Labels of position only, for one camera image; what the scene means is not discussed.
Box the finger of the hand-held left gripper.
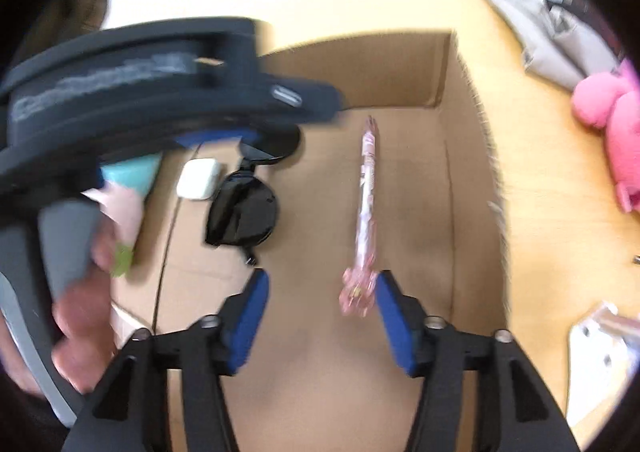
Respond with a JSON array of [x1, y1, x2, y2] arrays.
[[255, 72, 344, 126], [170, 128, 257, 149]]

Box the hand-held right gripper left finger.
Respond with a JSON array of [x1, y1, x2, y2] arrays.
[[62, 268, 271, 452]]

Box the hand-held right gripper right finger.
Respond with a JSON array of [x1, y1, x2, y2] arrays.
[[376, 270, 583, 452]]

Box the white earbuds case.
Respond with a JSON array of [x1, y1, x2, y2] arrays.
[[176, 158, 221, 201]]

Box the black sunglasses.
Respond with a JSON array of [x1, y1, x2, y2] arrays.
[[204, 124, 302, 266]]

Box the brown cardboard box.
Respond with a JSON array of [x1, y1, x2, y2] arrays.
[[107, 29, 513, 452]]

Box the pink bear-topped pen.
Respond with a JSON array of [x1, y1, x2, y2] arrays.
[[340, 115, 382, 317]]

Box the person's left hand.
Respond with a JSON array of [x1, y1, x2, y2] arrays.
[[0, 219, 122, 395]]

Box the pastel blue pink plush toy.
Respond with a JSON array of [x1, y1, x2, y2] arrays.
[[82, 154, 163, 279]]

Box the white phone stand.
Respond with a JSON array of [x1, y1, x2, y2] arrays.
[[567, 301, 640, 428]]

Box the grey cloth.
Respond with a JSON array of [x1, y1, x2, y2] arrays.
[[482, 0, 626, 93]]

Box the pink plush bear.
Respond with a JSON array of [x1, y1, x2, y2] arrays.
[[571, 59, 640, 214]]

